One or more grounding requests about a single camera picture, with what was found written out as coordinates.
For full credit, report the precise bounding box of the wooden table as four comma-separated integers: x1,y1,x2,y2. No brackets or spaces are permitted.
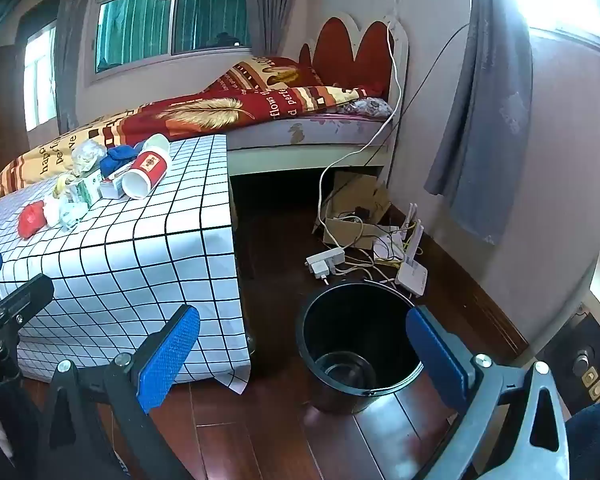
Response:
227,175,257,356

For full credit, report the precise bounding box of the yellow peel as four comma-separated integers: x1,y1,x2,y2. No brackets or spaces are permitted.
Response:
52,174,78,198

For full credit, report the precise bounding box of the white cable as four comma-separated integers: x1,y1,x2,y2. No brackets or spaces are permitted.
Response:
312,20,400,235

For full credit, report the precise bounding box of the small white and red box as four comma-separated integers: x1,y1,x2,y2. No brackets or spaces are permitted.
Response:
99,176,127,200

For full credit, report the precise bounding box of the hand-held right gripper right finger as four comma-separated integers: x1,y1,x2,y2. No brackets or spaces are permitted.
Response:
406,305,571,480

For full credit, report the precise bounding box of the red and yellow printed blanket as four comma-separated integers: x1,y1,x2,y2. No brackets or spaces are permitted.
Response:
0,56,376,206

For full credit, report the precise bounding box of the table with grid cloth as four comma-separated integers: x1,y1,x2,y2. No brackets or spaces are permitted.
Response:
0,134,253,395

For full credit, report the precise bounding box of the brown wooden door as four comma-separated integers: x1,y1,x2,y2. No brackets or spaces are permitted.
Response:
0,45,31,206

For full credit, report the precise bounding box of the black plastic bin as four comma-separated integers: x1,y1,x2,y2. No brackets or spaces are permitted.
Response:
295,282,425,415

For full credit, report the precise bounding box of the person's leg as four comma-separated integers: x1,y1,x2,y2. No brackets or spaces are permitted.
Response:
564,400,600,480

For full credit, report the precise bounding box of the small white modem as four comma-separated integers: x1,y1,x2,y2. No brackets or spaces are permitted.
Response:
374,232,406,262

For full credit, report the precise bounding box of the window with green curtain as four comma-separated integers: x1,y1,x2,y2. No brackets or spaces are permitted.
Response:
95,0,253,76

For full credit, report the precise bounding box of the cardboard box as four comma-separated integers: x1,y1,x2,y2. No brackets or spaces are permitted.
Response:
322,172,393,251

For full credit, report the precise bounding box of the thin black cable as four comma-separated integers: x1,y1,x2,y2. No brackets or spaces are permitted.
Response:
387,24,470,128

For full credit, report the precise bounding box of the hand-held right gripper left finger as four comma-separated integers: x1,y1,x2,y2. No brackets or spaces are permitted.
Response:
40,304,202,480

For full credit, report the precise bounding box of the black device with knobs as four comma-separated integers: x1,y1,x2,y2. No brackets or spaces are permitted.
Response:
535,310,600,413

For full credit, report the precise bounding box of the blue cloth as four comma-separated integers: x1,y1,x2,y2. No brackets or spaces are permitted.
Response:
100,144,143,176

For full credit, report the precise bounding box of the green and white carton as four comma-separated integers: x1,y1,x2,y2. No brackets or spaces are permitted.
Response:
75,170,103,207

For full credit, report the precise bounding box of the white power strip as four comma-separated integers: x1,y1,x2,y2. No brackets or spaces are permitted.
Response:
306,247,346,278

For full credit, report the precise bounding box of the red paper cup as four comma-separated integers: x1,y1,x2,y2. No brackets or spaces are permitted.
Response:
121,149,170,200

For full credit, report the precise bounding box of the floral mattress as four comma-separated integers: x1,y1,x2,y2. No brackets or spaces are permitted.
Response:
227,112,396,152

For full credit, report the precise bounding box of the white and red bed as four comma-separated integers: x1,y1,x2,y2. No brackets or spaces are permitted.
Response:
225,15,411,181

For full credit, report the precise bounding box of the grey patterned curtain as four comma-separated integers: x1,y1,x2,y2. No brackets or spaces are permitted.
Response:
425,0,533,246

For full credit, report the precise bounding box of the narrow bright window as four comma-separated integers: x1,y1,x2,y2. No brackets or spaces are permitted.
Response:
22,25,58,128

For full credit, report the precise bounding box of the white router with antennas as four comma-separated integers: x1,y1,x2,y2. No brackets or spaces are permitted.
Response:
394,204,428,298

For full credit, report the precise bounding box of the floral pillow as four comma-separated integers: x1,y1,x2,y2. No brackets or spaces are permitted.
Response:
340,97,395,118

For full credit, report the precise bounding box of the red wrapper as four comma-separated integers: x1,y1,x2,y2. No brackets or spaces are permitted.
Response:
18,201,48,240

